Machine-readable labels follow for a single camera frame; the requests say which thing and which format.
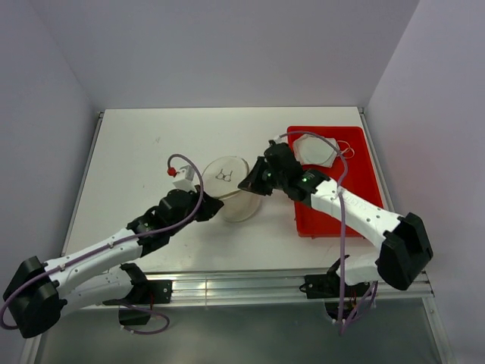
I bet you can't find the red plastic tray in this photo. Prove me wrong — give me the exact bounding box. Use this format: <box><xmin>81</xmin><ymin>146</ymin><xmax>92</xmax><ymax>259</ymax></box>
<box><xmin>287</xmin><ymin>126</ymin><xmax>383</xmax><ymax>238</ymax></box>

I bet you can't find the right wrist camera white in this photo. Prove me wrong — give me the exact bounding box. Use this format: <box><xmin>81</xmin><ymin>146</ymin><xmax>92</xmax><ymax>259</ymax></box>
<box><xmin>268</xmin><ymin>133</ymin><xmax>288</xmax><ymax>146</ymax></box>

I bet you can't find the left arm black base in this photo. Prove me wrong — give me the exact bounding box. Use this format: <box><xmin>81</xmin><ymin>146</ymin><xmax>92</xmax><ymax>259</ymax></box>
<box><xmin>104</xmin><ymin>279</ymin><xmax>173</xmax><ymax>331</ymax></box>

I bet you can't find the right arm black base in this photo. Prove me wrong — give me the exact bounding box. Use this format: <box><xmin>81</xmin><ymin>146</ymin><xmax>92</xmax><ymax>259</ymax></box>
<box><xmin>299</xmin><ymin>273</ymin><xmax>373</xmax><ymax>320</ymax></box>

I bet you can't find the aluminium rail frame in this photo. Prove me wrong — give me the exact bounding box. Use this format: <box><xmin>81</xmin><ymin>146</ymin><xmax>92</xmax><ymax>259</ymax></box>
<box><xmin>21</xmin><ymin>107</ymin><xmax>455</xmax><ymax>363</ymax></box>

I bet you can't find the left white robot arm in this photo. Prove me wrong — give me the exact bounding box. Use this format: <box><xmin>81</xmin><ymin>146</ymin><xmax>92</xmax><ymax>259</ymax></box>
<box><xmin>1</xmin><ymin>190</ymin><xmax>224</xmax><ymax>338</ymax></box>

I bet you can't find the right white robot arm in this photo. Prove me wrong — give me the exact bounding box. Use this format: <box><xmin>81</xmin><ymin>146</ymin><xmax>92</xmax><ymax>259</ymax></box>
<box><xmin>238</xmin><ymin>143</ymin><xmax>433</xmax><ymax>296</ymax></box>

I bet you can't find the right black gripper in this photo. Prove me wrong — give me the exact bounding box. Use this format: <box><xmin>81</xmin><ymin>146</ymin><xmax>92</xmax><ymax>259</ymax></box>
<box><xmin>240</xmin><ymin>155</ymin><xmax>288</xmax><ymax>195</ymax></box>

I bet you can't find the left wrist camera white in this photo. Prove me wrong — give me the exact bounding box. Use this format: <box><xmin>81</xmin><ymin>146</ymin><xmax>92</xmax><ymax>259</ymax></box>
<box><xmin>167</xmin><ymin>165</ymin><xmax>196</xmax><ymax>192</ymax></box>

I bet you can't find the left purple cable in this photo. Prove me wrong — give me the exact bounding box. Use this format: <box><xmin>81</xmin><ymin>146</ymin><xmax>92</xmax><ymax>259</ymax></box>
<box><xmin>0</xmin><ymin>153</ymin><xmax>208</xmax><ymax>335</ymax></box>

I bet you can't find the white folded bra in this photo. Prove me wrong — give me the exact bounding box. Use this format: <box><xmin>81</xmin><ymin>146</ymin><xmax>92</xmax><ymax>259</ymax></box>
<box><xmin>293</xmin><ymin>135</ymin><xmax>355</xmax><ymax>168</ymax></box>

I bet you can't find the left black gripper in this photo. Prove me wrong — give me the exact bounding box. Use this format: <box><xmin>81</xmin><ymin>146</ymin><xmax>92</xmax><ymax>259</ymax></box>
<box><xmin>167</xmin><ymin>184</ymin><xmax>222</xmax><ymax>235</ymax></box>

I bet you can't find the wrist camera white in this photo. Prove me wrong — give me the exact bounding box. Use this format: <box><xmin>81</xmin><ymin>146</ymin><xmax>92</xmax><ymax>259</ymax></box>
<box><xmin>268</xmin><ymin>133</ymin><xmax>288</xmax><ymax>146</ymax></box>
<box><xmin>167</xmin><ymin>165</ymin><xmax>196</xmax><ymax>192</ymax></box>

